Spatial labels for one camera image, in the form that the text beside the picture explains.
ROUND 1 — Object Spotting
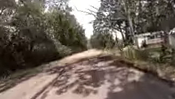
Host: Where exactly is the pale worn asphalt road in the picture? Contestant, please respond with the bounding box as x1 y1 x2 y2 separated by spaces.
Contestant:
0 36 175 99

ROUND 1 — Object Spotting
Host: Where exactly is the low white building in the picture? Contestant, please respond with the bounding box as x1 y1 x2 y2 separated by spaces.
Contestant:
133 28 168 51

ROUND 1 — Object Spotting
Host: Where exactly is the dense wood of trees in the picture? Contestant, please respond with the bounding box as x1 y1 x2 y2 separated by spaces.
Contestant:
0 0 93 83

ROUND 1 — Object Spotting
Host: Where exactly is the wire fence with posts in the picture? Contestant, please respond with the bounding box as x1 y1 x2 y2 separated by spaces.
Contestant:
120 41 156 65

